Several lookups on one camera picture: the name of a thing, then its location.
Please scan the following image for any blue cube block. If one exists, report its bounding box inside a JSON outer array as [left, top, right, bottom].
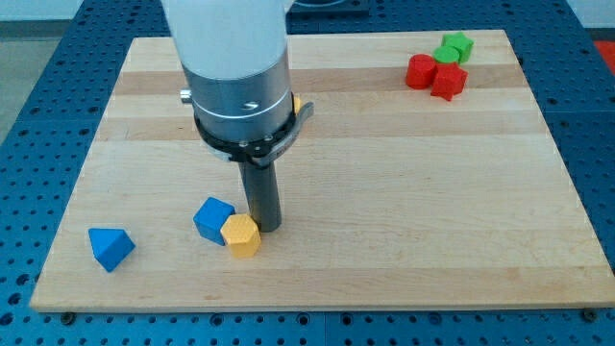
[[193, 197, 235, 246]]

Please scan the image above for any yellow block behind arm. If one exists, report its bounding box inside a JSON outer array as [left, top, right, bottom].
[[293, 96, 302, 113]]

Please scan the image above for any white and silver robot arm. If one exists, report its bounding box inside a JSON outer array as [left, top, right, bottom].
[[162, 0, 312, 167]]

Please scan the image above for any blue triangle block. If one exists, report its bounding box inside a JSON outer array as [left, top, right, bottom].
[[88, 228, 135, 272]]

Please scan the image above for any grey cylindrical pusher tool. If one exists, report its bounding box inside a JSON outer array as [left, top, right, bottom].
[[238, 162, 283, 233]]

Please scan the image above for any wooden board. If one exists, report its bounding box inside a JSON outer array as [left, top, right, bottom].
[[31, 30, 614, 313]]

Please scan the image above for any yellow hexagon block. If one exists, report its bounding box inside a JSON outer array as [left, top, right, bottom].
[[221, 213, 261, 259]]

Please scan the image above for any red cylinder block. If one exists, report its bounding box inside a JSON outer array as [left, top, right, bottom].
[[406, 54, 436, 89]]

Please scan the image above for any red star block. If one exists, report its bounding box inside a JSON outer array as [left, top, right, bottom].
[[430, 62, 468, 101]]

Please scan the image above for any green cylinder block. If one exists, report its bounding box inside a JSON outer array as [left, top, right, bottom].
[[432, 46, 460, 63]]

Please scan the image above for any green star block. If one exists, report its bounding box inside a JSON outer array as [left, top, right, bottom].
[[442, 32, 475, 62]]

